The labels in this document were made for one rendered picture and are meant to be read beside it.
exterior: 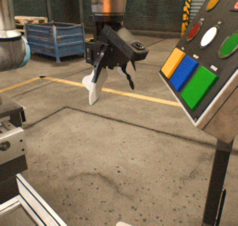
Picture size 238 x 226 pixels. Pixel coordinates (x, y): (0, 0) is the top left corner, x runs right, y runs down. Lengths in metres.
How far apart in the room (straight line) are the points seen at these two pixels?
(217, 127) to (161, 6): 8.25
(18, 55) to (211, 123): 0.72
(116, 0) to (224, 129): 0.34
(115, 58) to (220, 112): 0.26
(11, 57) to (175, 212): 1.22
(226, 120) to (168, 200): 1.23
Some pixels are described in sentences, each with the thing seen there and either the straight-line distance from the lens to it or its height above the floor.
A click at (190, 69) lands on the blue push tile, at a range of 0.54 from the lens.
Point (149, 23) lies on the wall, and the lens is 8.81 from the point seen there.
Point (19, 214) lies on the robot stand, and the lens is 1.36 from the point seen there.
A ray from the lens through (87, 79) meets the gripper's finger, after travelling 0.57.
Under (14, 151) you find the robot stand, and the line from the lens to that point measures 0.86.
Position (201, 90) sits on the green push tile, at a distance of 0.46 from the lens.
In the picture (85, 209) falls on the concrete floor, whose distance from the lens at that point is 1.58.
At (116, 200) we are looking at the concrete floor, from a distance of 1.61.
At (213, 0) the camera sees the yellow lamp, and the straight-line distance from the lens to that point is 0.67.
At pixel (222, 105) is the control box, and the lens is 0.43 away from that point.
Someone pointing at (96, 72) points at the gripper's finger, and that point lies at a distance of 0.53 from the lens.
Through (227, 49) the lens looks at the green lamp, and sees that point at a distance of 0.48.
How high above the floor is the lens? 1.16
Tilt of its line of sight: 24 degrees down
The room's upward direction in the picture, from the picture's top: straight up
